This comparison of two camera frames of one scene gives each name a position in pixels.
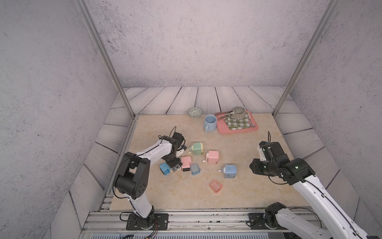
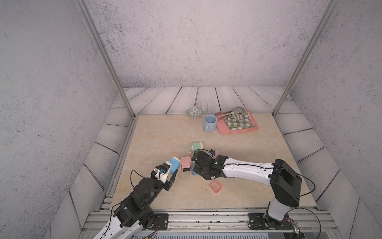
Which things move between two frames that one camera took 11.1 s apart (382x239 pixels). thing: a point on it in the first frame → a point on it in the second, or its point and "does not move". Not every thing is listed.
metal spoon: [250, 125] does not move
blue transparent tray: [195, 169] does not move
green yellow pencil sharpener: [196, 149] does not move
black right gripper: [255, 166] → [195, 168]
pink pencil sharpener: [185, 163] does not move
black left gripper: [176, 165] → [168, 185]
